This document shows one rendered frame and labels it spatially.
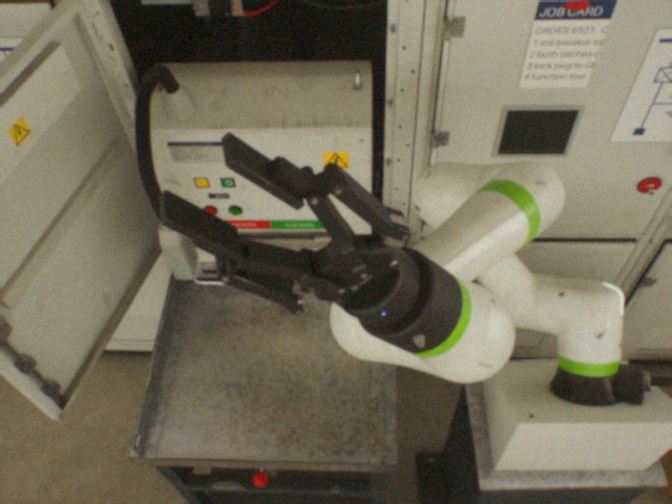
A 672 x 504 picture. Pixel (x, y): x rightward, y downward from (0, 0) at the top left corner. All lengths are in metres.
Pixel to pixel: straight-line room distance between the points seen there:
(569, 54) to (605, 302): 0.51
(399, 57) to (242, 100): 0.35
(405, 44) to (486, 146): 0.34
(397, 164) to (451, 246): 0.76
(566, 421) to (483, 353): 0.70
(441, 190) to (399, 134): 0.42
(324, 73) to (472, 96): 0.33
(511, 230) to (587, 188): 0.79
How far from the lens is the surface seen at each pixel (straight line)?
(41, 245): 1.42
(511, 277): 1.34
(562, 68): 1.41
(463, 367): 0.65
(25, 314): 1.47
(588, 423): 1.33
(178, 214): 0.45
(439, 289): 0.57
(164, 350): 1.63
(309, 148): 1.29
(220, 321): 1.65
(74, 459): 2.58
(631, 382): 1.45
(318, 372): 1.54
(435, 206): 1.12
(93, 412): 2.62
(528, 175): 1.03
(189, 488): 1.84
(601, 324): 1.37
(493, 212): 0.93
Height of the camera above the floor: 2.24
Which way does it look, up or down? 54 degrees down
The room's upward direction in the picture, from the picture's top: 4 degrees counter-clockwise
